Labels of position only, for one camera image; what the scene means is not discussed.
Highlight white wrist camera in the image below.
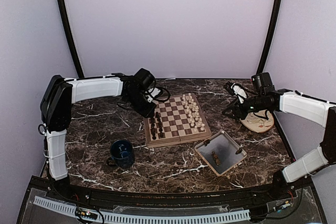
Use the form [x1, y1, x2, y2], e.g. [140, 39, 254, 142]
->
[144, 88, 162, 103]
[224, 82, 248, 103]

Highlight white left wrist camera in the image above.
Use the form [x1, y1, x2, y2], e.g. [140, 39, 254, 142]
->
[144, 88, 162, 103]

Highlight black right frame post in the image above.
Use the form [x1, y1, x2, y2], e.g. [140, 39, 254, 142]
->
[256, 0, 281, 74]

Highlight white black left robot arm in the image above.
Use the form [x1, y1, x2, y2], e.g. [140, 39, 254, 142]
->
[38, 68, 171, 201]

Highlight black frame post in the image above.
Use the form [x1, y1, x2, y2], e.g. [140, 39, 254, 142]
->
[57, 0, 85, 78]
[256, 0, 281, 74]

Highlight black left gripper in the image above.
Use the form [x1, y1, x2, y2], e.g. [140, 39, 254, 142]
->
[125, 91, 156, 118]

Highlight wooden folding chess board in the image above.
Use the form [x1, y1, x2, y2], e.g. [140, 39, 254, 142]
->
[144, 93, 212, 148]

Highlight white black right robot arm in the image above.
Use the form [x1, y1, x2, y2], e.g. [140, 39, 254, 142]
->
[222, 72, 335, 200]

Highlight black left frame post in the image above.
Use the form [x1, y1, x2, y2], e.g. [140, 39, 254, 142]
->
[57, 0, 85, 78]

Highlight dark blue enamel mug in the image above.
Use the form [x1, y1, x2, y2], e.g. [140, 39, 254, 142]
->
[106, 140, 135, 169]

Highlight silver metal tray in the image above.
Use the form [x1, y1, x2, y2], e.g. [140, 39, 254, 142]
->
[195, 130, 247, 176]

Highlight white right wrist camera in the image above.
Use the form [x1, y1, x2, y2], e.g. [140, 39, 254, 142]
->
[224, 82, 248, 103]

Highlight white chess pieces row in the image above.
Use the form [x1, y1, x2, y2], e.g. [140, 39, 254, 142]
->
[182, 93, 205, 133]

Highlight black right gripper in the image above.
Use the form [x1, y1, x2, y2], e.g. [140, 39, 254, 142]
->
[223, 94, 268, 121]

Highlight white slotted cable duct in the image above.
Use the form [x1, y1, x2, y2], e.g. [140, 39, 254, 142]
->
[33, 196, 251, 223]

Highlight cream floral ceramic plate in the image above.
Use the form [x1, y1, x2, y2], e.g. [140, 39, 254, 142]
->
[240, 110, 275, 133]

